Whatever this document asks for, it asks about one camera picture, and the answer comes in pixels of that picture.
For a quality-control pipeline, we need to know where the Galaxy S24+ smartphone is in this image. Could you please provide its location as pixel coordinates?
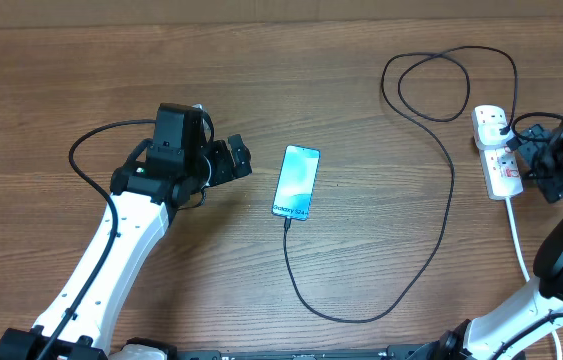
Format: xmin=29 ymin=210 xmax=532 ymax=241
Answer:
xmin=271 ymin=145 xmax=321 ymax=221

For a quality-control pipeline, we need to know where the black USB charging cable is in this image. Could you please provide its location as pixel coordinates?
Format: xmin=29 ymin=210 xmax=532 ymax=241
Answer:
xmin=282 ymin=45 xmax=519 ymax=324

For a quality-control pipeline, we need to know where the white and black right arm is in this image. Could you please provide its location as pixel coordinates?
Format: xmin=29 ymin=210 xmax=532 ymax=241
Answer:
xmin=406 ymin=105 xmax=563 ymax=359

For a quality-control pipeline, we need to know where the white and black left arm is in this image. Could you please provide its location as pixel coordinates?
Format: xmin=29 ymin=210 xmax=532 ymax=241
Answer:
xmin=0 ymin=103 xmax=252 ymax=359

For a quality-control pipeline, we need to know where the white charger plug adapter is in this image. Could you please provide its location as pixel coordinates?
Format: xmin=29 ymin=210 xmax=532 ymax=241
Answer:
xmin=474 ymin=123 xmax=513 ymax=150

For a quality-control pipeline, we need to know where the white power strip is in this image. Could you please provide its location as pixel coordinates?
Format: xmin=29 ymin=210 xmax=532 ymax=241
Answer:
xmin=471 ymin=104 xmax=525 ymax=201

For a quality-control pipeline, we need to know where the white power strip cord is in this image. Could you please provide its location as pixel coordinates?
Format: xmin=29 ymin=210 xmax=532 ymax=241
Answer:
xmin=504 ymin=197 xmax=563 ymax=360

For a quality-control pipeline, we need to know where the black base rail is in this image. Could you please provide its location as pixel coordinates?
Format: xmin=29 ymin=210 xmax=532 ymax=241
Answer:
xmin=110 ymin=339 xmax=527 ymax=360

